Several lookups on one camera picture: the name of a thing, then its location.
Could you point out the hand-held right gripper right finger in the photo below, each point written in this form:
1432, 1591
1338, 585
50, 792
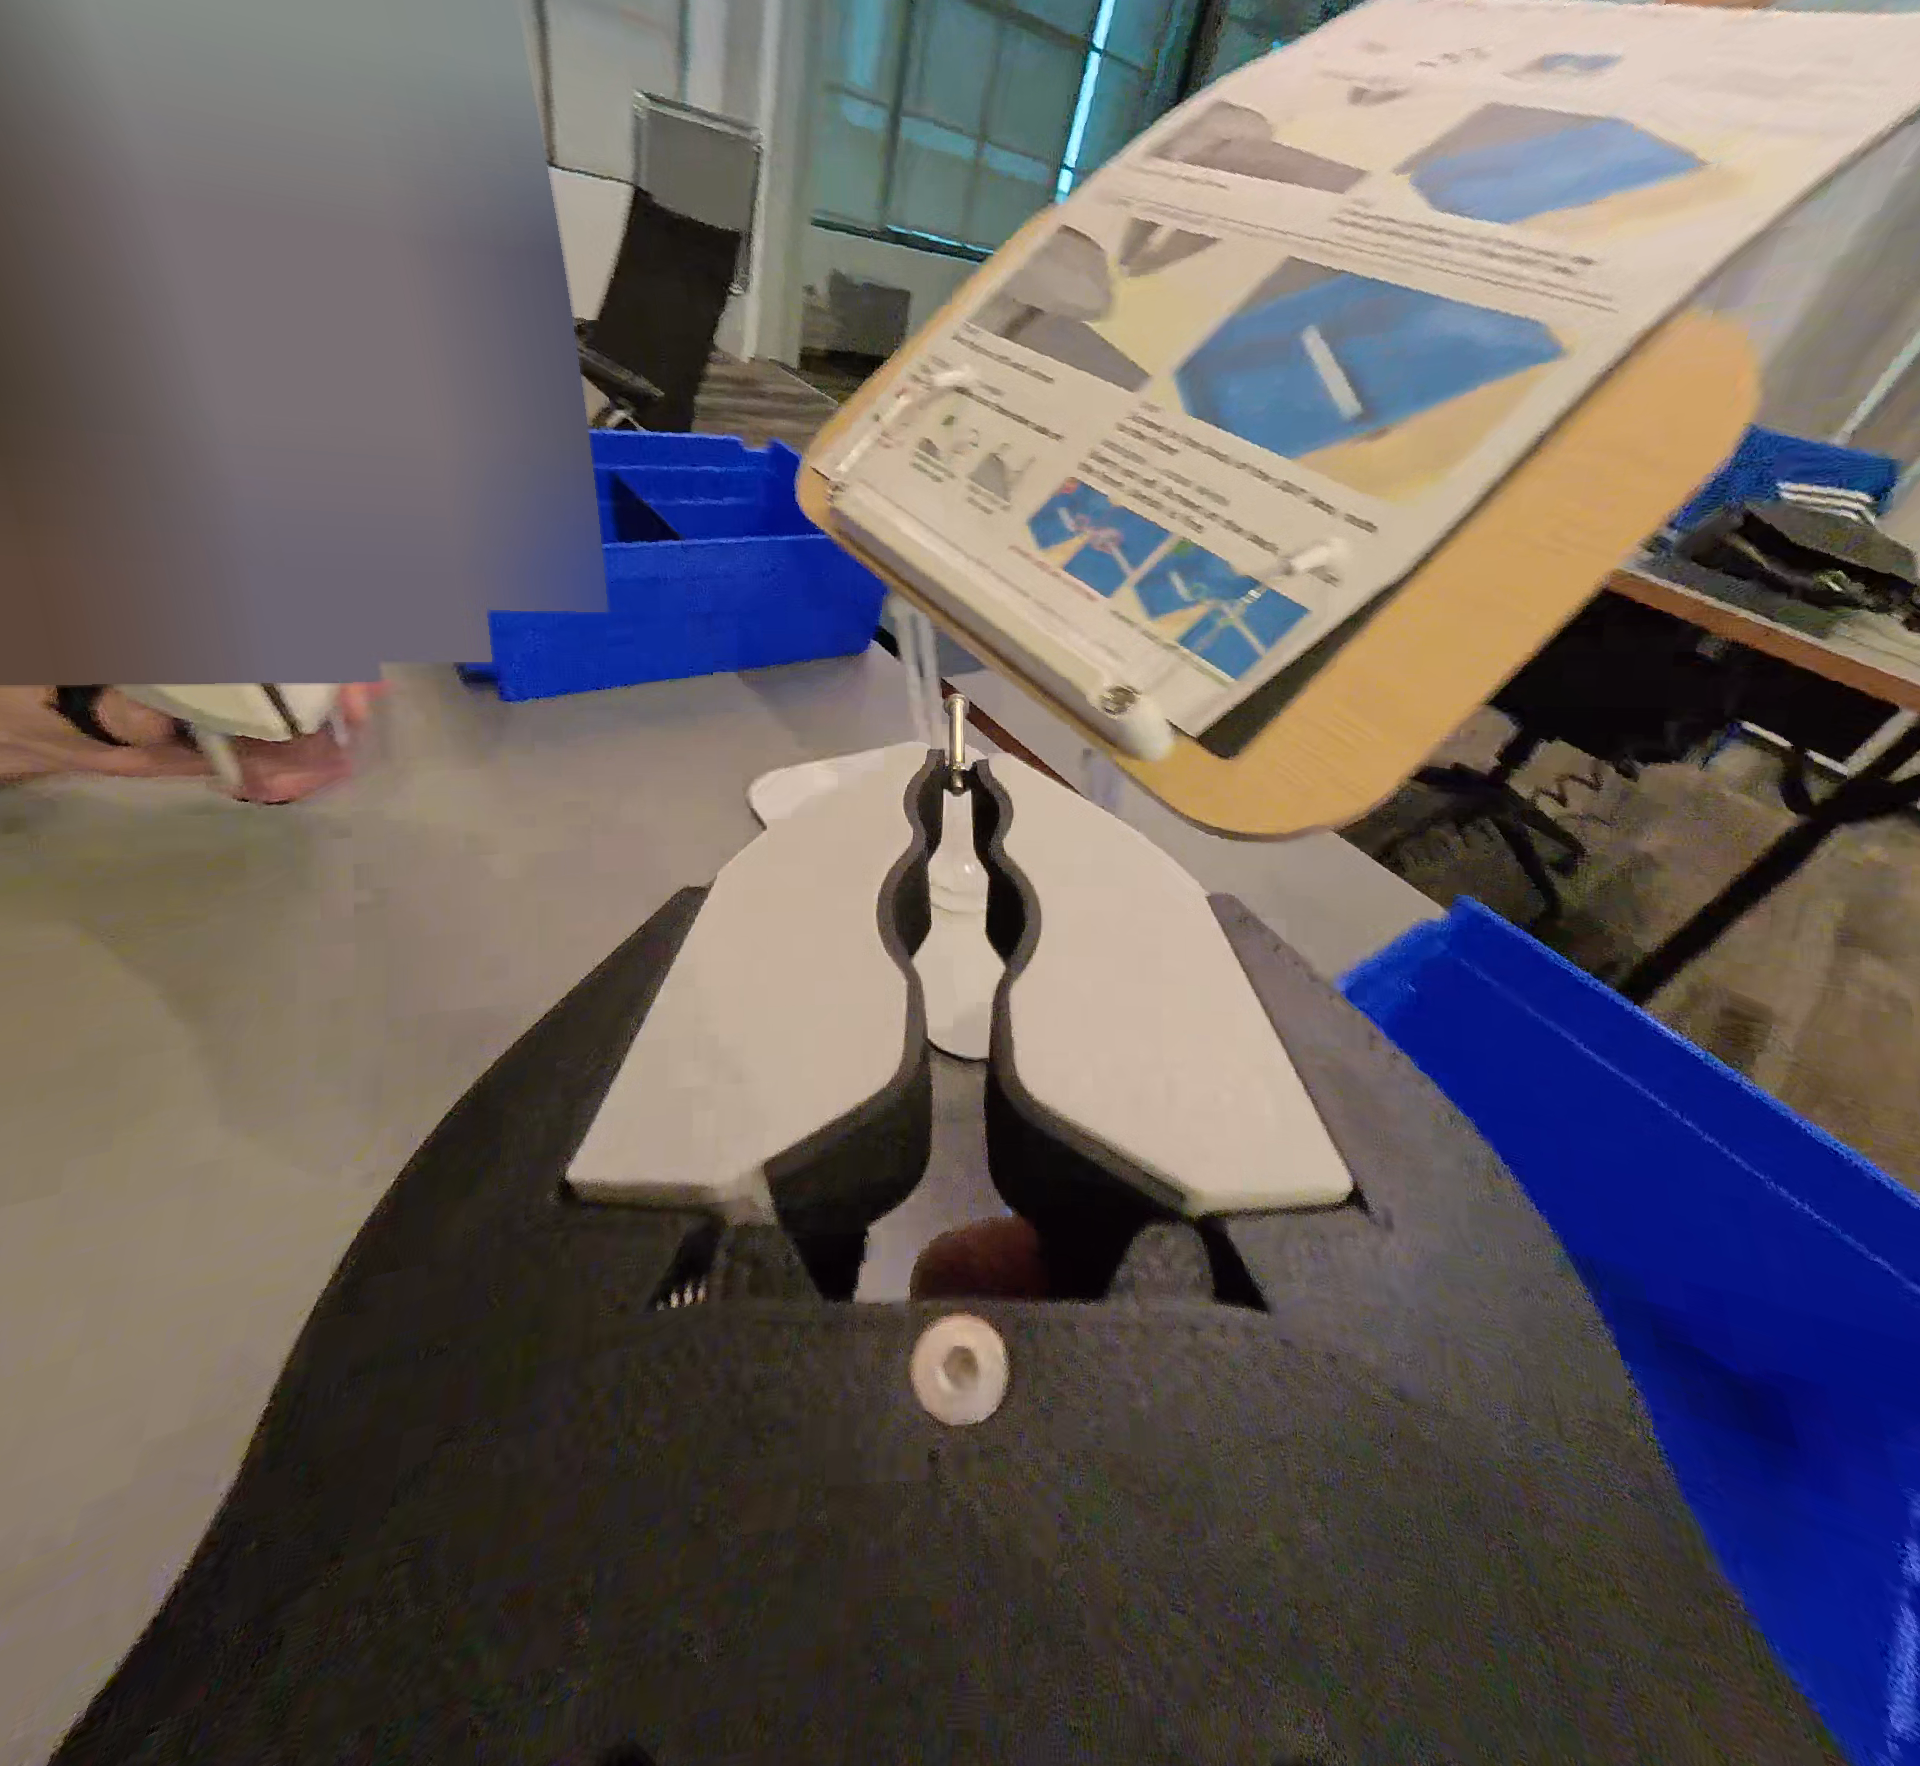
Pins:
1171, 1031

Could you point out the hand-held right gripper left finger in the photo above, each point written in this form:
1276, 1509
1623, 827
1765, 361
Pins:
751, 1016

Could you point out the small metal bolt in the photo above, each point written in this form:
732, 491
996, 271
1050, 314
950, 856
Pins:
955, 732

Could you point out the person's left hand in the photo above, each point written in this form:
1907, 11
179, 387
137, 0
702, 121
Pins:
88, 761

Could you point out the white stand base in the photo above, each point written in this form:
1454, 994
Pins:
817, 787

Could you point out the blue plastic bin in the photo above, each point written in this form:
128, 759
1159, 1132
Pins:
1723, 1271
718, 612
1786, 461

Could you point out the black office chair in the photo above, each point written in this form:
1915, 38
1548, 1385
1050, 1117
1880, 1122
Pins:
667, 295
1560, 702

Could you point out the wooden instruction board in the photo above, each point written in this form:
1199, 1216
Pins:
1574, 566

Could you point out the wooden top table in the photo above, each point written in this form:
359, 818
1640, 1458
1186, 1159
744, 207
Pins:
1771, 634

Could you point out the printed instruction sheet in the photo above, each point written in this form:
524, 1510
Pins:
1348, 264

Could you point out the dark equipment pile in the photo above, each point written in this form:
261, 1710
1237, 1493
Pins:
1815, 543

